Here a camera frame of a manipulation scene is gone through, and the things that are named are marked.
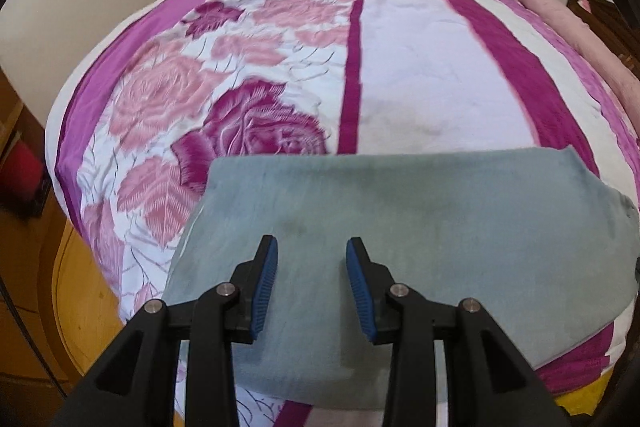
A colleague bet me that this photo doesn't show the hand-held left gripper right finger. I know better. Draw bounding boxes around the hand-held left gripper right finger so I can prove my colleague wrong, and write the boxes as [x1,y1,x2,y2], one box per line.
[345,236,571,427]

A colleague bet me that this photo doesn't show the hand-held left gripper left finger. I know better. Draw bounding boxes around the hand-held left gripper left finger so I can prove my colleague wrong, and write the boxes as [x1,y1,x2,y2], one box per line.
[50,234,279,427]

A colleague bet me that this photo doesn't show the grey fleece pants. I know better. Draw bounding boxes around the grey fleece pants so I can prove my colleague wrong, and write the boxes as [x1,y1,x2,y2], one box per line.
[162,146,640,408]

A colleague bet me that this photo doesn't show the pink floral bed blanket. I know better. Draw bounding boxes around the pink floral bed blanket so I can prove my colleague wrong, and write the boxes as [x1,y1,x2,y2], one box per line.
[44,0,640,427]

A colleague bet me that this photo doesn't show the yellow fleece cloth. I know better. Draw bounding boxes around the yellow fleece cloth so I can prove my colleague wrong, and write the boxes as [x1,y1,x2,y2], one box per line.
[552,374,621,420]

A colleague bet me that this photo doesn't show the red cloth item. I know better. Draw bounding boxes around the red cloth item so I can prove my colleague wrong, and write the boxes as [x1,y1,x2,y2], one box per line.
[0,142,51,218]

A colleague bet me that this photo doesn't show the wooden cabinet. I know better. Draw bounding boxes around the wooden cabinet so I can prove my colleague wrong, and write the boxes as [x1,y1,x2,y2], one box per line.
[0,69,48,168]

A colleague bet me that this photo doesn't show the long pink checked pillow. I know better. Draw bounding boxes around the long pink checked pillow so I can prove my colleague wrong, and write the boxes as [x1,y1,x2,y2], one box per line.
[517,0,640,95]

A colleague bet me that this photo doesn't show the dark wooden headboard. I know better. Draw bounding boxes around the dark wooden headboard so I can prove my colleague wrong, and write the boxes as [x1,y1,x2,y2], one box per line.
[567,0,640,72]

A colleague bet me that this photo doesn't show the wooden bed frame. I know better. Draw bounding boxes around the wooden bed frame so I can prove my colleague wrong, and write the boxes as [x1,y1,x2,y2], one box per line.
[50,222,131,383]

